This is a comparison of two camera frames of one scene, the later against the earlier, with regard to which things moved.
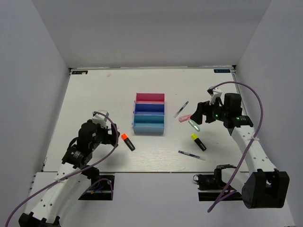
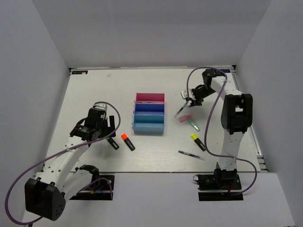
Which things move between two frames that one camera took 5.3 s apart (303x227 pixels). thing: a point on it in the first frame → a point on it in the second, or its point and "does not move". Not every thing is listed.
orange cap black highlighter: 125,137 does not move
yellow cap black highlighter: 194,136 does not move
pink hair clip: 184,118 does not move
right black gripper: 203,108 → 197,102
